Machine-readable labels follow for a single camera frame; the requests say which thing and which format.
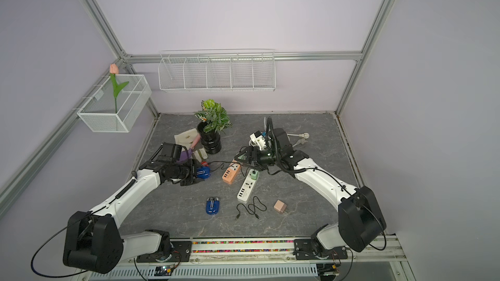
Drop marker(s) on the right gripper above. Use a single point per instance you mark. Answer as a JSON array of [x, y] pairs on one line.
[[250, 150]]

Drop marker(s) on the potted green plant black vase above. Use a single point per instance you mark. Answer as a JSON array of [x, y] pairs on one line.
[[213, 121]]

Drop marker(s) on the white vented cable duct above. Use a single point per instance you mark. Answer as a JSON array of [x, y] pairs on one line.
[[210, 272]]

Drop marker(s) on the white wire wall shelf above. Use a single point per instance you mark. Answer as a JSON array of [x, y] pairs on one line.
[[217, 70]]

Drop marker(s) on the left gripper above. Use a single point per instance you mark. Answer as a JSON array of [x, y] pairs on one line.
[[189, 180]]

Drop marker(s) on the orange power strip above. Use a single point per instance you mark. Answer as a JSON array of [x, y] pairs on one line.
[[231, 172]]

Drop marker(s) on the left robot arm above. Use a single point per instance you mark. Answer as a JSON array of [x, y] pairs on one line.
[[92, 239]]

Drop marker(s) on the white mesh wall basket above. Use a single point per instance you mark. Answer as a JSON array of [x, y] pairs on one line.
[[98, 112]]

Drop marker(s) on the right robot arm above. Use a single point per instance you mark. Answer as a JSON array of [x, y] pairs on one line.
[[360, 219]]

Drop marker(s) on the white power strip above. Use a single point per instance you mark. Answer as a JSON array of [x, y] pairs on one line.
[[246, 190]]

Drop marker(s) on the pink charger adapter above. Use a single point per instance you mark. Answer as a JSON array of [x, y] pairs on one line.
[[280, 207]]

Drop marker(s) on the green charger adapter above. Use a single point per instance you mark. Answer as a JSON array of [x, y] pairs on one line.
[[254, 174]]

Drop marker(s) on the artificial pink tulip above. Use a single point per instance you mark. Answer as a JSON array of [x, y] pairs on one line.
[[117, 87]]

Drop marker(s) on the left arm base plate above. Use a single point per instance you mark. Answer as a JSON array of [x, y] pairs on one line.
[[177, 251]]

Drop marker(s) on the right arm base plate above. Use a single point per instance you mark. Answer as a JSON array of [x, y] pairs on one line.
[[309, 249]]

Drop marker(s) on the blue electric shaver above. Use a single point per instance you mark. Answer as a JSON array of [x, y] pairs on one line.
[[203, 172], [212, 205]]

